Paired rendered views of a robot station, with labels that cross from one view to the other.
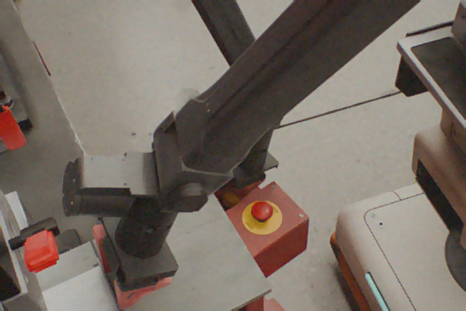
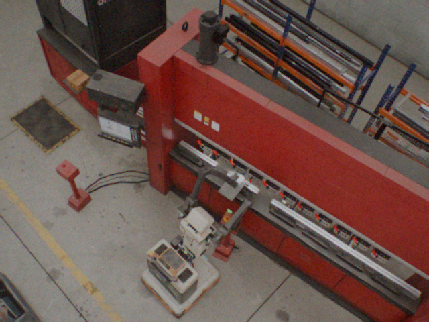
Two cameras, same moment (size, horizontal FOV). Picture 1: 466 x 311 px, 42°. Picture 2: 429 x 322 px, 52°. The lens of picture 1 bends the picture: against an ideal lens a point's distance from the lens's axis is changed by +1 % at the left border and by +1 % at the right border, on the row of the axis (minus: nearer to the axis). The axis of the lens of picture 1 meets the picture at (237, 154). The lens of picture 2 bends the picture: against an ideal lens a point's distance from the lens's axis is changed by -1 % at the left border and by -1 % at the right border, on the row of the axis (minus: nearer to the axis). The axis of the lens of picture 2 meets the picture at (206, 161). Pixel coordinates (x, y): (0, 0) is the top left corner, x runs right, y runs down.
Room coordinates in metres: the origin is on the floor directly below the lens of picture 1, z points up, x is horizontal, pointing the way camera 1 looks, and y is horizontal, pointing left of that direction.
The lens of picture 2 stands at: (2.12, -1.46, 5.03)
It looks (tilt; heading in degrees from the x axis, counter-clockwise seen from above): 57 degrees down; 145
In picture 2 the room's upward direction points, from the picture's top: 6 degrees clockwise
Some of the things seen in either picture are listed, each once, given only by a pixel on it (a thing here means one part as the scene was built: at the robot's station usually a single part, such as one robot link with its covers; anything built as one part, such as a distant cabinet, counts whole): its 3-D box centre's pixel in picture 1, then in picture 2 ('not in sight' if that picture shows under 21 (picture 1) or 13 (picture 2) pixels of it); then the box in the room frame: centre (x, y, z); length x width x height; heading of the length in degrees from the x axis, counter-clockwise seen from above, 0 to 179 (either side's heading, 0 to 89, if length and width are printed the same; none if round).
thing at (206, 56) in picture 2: not in sight; (217, 38); (-0.24, 0.16, 2.54); 0.33 x 0.25 x 0.47; 24
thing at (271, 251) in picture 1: (242, 212); (230, 221); (0.61, 0.00, 0.75); 0.20 x 0.16 x 0.18; 33
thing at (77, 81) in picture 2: not in sight; (77, 79); (-1.78, -0.77, 1.04); 0.30 x 0.26 x 0.12; 15
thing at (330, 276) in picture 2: not in sight; (278, 237); (0.91, 0.49, 0.42); 3.00 x 0.21 x 0.83; 24
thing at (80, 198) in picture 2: not in sight; (73, 185); (-0.80, -1.31, 0.41); 0.25 x 0.20 x 0.83; 114
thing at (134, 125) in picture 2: not in sight; (121, 127); (-0.58, -0.68, 1.42); 0.45 x 0.12 x 0.36; 40
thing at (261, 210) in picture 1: (261, 214); not in sight; (0.57, -0.04, 0.79); 0.04 x 0.04 x 0.04
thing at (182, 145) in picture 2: not in sight; (198, 155); (-0.20, 0.03, 0.92); 0.50 x 0.06 x 0.10; 24
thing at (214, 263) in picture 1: (149, 279); (231, 187); (0.36, 0.13, 1.00); 0.26 x 0.18 x 0.01; 114
